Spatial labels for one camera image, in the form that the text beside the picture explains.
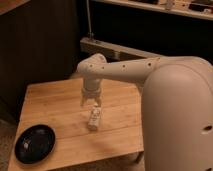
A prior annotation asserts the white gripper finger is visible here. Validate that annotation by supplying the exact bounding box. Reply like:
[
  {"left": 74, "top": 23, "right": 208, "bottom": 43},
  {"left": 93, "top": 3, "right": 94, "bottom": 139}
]
[
  {"left": 95, "top": 97, "right": 102, "bottom": 106},
  {"left": 80, "top": 97, "right": 87, "bottom": 107}
]

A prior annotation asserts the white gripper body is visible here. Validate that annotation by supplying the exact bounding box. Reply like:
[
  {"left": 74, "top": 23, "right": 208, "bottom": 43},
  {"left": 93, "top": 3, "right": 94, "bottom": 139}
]
[{"left": 82, "top": 79, "right": 101, "bottom": 99}]

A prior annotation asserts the white plastic bottle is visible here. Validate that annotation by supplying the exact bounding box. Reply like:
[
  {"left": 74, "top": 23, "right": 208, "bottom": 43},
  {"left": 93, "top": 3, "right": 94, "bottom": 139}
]
[{"left": 88, "top": 104, "right": 102, "bottom": 131}]

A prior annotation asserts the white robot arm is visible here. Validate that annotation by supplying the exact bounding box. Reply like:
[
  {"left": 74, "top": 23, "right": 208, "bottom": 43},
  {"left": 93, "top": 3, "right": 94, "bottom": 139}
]
[{"left": 77, "top": 53, "right": 213, "bottom": 171}]

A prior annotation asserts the wooden table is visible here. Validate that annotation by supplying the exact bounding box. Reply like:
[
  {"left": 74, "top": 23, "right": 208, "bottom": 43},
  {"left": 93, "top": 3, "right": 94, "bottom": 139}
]
[{"left": 8, "top": 79, "right": 143, "bottom": 171}]

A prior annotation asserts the grey metal beam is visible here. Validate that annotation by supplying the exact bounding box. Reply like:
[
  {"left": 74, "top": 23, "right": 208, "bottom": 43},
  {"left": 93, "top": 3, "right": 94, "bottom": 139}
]
[{"left": 80, "top": 37, "right": 159, "bottom": 60}]

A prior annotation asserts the metal vertical pole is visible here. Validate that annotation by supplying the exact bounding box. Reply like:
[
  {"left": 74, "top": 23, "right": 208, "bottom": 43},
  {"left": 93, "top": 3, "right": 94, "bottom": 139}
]
[{"left": 86, "top": 0, "right": 94, "bottom": 41}]

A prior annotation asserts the wooden shelf with items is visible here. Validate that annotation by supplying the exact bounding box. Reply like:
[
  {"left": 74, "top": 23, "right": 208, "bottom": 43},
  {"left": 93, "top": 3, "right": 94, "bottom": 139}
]
[{"left": 93, "top": 0, "right": 213, "bottom": 21}]

